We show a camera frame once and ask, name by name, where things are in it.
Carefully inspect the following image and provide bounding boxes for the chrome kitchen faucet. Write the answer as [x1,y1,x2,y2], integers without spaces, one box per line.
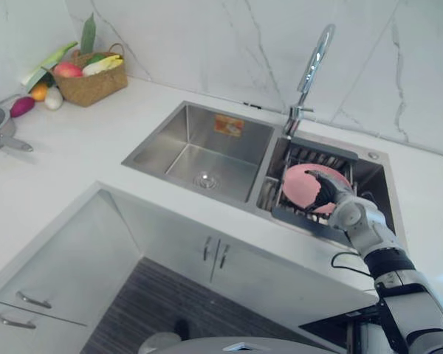
[281,23,337,139]

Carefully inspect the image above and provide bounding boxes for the orange sticker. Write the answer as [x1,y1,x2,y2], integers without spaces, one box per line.
[213,114,245,139]

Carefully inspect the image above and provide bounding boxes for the orange fruit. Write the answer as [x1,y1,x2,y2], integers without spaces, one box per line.
[30,82,49,103]

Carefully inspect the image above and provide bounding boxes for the stainless steel double sink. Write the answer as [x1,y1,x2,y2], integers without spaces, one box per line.
[120,100,407,252]

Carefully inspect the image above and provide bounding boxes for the pink cup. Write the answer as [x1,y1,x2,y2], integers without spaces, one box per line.
[282,164,350,215]

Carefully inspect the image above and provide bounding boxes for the round steel sink drain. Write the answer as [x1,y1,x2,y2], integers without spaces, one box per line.
[193,170,220,190]

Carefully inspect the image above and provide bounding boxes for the green white leek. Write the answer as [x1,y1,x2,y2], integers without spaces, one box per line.
[20,41,80,89]

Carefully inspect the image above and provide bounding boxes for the dark robot foot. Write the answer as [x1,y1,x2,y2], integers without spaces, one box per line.
[173,318,191,341]

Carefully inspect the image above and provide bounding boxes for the woven straw basket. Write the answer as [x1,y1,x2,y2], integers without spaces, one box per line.
[51,43,129,108]

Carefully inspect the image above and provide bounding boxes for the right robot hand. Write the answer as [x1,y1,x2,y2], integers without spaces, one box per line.
[304,169,355,215]

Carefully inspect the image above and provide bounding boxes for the grey dish drain rack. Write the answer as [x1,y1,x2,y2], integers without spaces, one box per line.
[270,136,360,245]

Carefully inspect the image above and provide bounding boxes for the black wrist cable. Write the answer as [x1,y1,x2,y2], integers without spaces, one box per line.
[331,251,372,276]

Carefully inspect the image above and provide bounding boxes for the purple sweet potato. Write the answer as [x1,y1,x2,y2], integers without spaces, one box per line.
[9,96,36,119]

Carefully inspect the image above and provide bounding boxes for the dark dishwasher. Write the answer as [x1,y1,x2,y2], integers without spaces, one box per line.
[298,305,383,354]

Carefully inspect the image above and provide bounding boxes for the white yellow corn cob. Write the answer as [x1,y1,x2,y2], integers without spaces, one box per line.
[81,54,125,77]

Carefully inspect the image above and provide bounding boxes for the silver drawer handle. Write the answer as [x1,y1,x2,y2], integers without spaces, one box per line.
[0,313,38,330]
[16,291,53,310]

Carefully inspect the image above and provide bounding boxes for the grey drawer front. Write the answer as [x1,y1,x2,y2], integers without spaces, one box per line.
[0,299,89,354]
[0,188,143,327]

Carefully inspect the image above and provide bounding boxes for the green leaf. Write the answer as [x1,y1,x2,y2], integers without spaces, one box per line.
[80,12,97,56]

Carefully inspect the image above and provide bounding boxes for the grey cabinet door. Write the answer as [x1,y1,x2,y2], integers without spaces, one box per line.
[110,191,222,285]
[209,235,378,330]

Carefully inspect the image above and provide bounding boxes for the red peach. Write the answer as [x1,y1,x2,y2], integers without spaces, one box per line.
[52,61,84,79]

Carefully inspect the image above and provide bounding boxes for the white garlic bulb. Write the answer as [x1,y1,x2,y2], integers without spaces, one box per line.
[44,87,64,111]

